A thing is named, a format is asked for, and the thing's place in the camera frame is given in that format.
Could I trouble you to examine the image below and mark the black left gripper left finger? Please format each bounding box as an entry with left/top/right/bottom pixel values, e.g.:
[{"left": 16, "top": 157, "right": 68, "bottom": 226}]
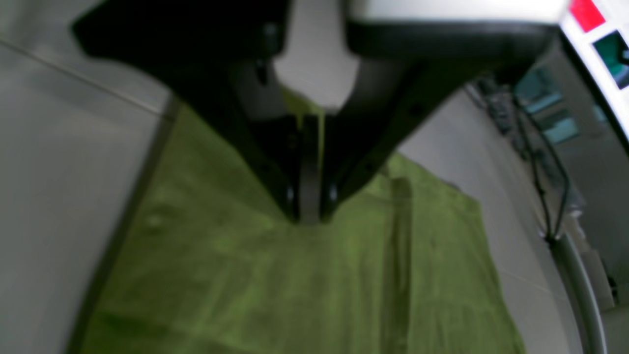
[{"left": 71, "top": 0, "right": 299, "bottom": 222}]

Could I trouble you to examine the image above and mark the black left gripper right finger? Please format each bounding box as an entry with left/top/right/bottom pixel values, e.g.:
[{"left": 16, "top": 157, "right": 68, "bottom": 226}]
[{"left": 320, "top": 22, "right": 559, "bottom": 222}]

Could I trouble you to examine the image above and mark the green T-shirt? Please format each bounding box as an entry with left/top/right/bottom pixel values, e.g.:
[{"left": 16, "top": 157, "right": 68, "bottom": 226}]
[{"left": 66, "top": 107, "right": 527, "bottom": 354}]

